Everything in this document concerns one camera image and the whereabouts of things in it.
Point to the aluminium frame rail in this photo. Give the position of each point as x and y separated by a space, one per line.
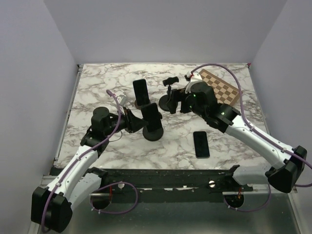
35 228

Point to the blue phone on wooden stand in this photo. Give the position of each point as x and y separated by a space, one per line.
141 92

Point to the wooden chessboard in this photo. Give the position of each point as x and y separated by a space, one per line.
224 92

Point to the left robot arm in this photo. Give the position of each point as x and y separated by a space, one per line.
52 207

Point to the black front mounting rail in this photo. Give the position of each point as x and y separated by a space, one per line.
169 186

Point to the black phone stand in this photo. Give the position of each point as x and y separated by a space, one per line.
164 99
153 136

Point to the black phone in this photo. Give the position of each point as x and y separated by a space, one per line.
151 114
201 144

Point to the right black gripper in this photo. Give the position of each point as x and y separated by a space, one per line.
178 95

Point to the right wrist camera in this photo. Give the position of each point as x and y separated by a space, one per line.
192 78

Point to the round wooden phone stand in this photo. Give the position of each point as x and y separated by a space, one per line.
142 106

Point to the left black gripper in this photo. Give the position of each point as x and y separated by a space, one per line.
133 123

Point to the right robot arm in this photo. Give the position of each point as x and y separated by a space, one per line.
285 163

